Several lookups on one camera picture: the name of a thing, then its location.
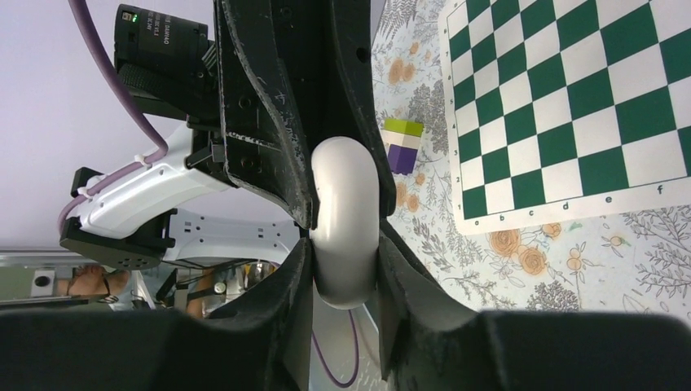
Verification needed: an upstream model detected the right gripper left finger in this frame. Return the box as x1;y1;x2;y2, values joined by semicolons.
205;239;314;390

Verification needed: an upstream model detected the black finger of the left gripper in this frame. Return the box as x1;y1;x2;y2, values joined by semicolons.
306;1;395;218
214;1;316;229

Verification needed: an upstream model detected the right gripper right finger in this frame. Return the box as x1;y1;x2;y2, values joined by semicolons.
376;221;486;390

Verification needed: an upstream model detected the white earbud case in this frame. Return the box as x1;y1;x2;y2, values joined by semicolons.
310;137;380;310

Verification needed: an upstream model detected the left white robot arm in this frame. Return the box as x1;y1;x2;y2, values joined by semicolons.
58;1;394;270

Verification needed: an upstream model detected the green white purple block stack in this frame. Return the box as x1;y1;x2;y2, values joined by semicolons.
381;118;424;175

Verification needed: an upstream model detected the green white chessboard mat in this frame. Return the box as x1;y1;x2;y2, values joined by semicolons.
438;0;690;235

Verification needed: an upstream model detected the floral patterned table mat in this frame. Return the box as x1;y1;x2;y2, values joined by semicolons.
313;0;691;391

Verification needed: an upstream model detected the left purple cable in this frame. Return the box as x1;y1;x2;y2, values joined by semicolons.
56;0;169;233

